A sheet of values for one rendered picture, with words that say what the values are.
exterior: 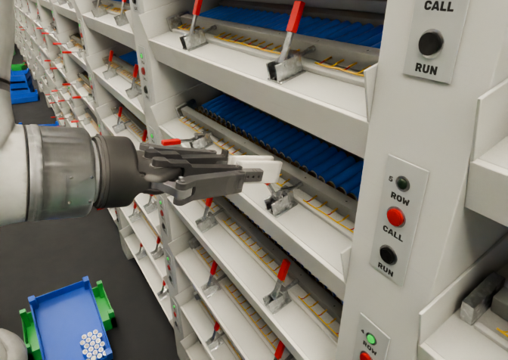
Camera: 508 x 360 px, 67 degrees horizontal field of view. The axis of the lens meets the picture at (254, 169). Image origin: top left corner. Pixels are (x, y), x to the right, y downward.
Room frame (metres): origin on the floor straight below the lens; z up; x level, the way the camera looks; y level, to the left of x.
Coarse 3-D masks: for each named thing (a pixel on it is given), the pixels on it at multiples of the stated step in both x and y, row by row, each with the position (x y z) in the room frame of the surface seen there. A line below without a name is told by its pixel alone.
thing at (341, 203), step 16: (192, 112) 0.81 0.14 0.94; (192, 128) 0.77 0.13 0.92; (208, 128) 0.74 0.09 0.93; (224, 128) 0.71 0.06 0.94; (224, 144) 0.67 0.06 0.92; (240, 144) 0.63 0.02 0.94; (256, 144) 0.62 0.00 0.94; (288, 176) 0.52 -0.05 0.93; (304, 176) 0.50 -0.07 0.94; (320, 192) 0.46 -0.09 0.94; (336, 192) 0.45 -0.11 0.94; (336, 208) 0.43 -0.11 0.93; (352, 208) 0.42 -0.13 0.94
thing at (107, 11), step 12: (84, 0) 1.43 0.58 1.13; (96, 0) 1.44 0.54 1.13; (108, 0) 1.39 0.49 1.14; (120, 0) 1.35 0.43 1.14; (84, 12) 1.43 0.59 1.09; (96, 12) 1.27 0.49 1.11; (108, 12) 1.29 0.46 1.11; (120, 12) 1.19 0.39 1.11; (96, 24) 1.26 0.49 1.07; (108, 24) 1.11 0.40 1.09; (120, 24) 1.05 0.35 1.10; (132, 24) 0.91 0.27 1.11; (108, 36) 1.18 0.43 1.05; (120, 36) 1.04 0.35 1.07; (132, 36) 0.93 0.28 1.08; (132, 48) 0.98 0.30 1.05
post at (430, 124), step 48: (480, 0) 0.26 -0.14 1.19; (384, 48) 0.32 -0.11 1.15; (480, 48) 0.26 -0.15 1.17; (384, 96) 0.32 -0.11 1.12; (432, 96) 0.28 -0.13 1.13; (384, 144) 0.31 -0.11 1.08; (432, 144) 0.27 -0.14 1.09; (432, 192) 0.26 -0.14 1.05; (432, 240) 0.26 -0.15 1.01; (480, 240) 0.28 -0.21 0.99; (384, 288) 0.29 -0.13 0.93; (432, 288) 0.25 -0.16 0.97
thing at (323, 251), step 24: (192, 96) 0.88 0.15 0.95; (216, 96) 0.92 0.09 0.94; (168, 120) 0.85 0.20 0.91; (216, 120) 0.80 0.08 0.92; (216, 144) 0.69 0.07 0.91; (264, 192) 0.52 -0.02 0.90; (264, 216) 0.47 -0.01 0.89; (288, 216) 0.45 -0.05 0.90; (312, 216) 0.44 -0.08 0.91; (336, 216) 0.43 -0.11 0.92; (288, 240) 0.42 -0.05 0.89; (312, 240) 0.40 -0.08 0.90; (336, 240) 0.39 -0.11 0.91; (312, 264) 0.38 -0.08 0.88; (336, 264) 0.35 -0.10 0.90; (336, 288) 0.35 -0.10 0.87
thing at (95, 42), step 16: (80, 16) 1.44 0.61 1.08; (80, 32) 1.49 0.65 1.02; (96, 32) 1.45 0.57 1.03; (96, 48) 1.44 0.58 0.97; (96, 80) 1.43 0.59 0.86; (96, 96) 1.43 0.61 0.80; (112, 96) 1.46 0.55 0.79; (96, 112) 1.49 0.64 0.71; (128, 224) 1.44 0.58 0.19; (128, 256) 1.43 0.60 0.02
